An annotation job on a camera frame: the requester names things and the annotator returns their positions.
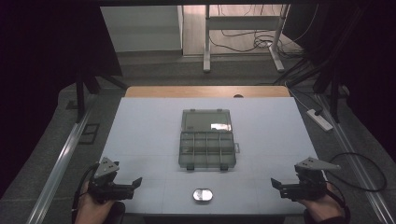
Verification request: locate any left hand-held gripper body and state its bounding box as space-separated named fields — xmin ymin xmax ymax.
xmin=87 ymin=156 xmax=135 ymax=203

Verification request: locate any white power strip cable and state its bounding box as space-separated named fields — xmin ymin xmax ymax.
xmin=284 ymin=81 xmax=312 ymax=112

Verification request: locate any tangle of floor cables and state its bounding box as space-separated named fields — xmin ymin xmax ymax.
xmin=207 ymin=4 xmax=321 ymax=60

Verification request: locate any person's right hand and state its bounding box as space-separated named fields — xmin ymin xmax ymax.
xmin=296 ymin=183 xmax=346 ymax=224

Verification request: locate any clear grey plastic compartment box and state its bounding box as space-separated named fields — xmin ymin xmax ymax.
xmin=177 ymin=108 xmax=241 ymax=172

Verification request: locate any small oval silver tin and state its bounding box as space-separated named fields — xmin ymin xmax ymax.
xmin=191 ymin=188 xmax=214 ymax=204

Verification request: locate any person's left hand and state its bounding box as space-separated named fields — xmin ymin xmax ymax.
xmin=74 ymin=189 xmax=117 ymax=224

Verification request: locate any dark curtain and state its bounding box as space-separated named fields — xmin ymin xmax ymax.
xmin=0 ymin=0 xmax=123 ymax=200
xmin=281 ymin=3 xmax=396 ymax=157

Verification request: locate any wooden table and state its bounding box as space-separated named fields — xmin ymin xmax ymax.
xmin=124 ymin=85 xmax=291 ymax=99

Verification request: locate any black floor frame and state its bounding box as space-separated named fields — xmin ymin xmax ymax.
xmin=78 ymin=122 xmax=101 ymax=146

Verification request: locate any pale blue table mat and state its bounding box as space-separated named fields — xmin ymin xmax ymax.
xmin=100 ymin=96 xmax=319 ymax=217

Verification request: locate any white metal desk frame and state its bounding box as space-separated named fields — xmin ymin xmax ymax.
xmin=203 ymin=4 xmax=291 ymax=75

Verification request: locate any white power strip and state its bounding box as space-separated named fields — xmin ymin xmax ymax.
xmin=305 ymin=108 xmax=334 ymax=133

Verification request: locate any black metal stand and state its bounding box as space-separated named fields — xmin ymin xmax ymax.
xmin=312 ymin=59 xmax=349 ymax=124
xmin=74 ymin=62 xmax=129 ymax=123

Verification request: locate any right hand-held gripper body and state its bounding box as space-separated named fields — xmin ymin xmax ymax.
xmin=279 ymin=156 xmax=342 ymax=202

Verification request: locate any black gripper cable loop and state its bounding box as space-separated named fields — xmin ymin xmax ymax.
xmin=323 ymin=151 xmax=389 ymax=193

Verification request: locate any aluminium floor rail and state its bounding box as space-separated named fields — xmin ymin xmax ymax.
xmin=317 ymin=92 xmax=396 ymax=224
xmin=25 ymin=102 xmax=96 ymax=224

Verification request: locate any white cabinet panel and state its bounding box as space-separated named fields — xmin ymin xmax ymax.
xmin=100 ymin=5 xmax=185 ymax=54

